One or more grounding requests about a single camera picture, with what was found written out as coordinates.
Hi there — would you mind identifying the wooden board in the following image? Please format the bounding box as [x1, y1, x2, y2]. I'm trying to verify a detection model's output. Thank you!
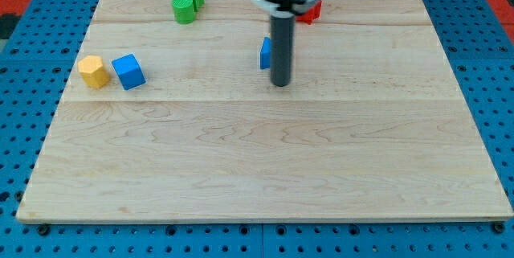
[17, 0, 513, 224]

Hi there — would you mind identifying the red block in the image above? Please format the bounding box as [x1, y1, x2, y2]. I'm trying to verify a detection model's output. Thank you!
[296, 0, 323, 25]

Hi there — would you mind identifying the yellow hexagon block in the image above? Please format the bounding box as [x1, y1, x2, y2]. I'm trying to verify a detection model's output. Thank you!
[78, 55, 110, 88]

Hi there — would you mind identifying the blue cube block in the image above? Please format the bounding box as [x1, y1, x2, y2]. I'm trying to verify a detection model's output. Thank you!
[112, 54, 146, 90]

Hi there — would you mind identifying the small blue block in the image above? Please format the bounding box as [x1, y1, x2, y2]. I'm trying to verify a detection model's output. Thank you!
[259, 36, 271, 70]

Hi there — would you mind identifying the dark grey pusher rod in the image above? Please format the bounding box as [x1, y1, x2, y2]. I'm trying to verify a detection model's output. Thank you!
[270, 13, 295, 87]

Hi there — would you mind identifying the green cylinder block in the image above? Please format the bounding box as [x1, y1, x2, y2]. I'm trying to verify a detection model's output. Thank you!
[171, 0, 196, 24]

